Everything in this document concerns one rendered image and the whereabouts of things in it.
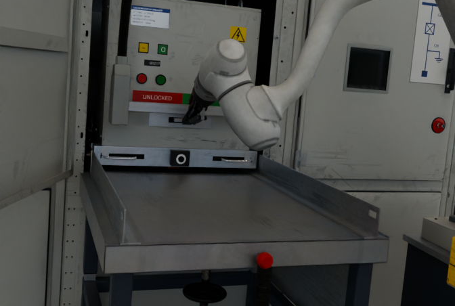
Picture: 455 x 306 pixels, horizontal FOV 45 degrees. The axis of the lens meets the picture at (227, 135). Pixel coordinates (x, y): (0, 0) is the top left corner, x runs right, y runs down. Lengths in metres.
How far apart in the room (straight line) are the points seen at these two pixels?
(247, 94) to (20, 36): 0.55
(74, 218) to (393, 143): 1.12
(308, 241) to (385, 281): 1.03
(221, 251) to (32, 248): 0.78
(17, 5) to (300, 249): 0.84
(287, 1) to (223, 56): 0.55
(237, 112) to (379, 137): 0.79
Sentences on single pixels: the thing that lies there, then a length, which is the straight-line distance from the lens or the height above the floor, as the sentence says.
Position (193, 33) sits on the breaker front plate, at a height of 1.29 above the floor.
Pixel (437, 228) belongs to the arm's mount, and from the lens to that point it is 1.68.
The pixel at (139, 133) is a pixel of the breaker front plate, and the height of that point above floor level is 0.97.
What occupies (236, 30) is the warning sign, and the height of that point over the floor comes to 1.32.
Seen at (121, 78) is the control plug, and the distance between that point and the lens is 1.64.
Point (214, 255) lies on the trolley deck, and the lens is 1.12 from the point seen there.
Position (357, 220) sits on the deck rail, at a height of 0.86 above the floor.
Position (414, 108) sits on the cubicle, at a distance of 2.10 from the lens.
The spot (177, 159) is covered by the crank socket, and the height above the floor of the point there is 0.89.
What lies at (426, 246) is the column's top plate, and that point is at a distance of 1.66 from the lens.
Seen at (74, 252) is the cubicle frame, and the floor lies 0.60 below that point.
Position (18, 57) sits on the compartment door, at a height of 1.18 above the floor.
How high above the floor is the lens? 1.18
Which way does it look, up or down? 7 degrees down
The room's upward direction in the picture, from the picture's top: 5 degrees clockwise
